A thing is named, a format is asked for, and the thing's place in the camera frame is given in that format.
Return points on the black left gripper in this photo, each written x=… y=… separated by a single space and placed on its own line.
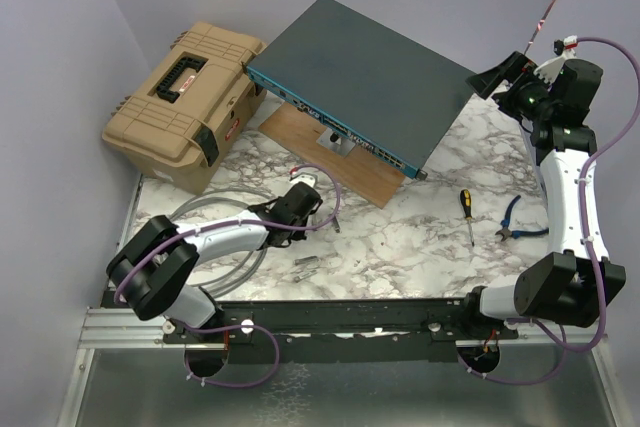
x=300 y=234

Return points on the tan plastic tool case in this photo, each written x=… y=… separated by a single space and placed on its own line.
x=182 y=121

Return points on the dark blue network switch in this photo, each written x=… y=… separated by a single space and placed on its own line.
x=384 y=92

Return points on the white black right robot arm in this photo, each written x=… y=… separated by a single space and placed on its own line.
x=576 y=279

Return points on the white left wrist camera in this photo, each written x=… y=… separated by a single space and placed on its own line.
x=299 y=176

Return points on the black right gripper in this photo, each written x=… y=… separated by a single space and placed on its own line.
x=517 y=65

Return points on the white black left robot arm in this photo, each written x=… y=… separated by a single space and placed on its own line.
x=150 y=272

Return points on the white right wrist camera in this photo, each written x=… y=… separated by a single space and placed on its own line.
x=564 y=49

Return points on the metal switch stand bracket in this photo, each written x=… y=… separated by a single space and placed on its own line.
x=336 y=142

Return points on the yellow black screwdriver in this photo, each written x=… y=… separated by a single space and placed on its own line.
x=466 y=203

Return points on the wooden base board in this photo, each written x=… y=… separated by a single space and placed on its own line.
x=358 y=170

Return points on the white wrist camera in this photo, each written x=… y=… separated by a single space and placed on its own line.
x=564 y=49
x=299 y=176

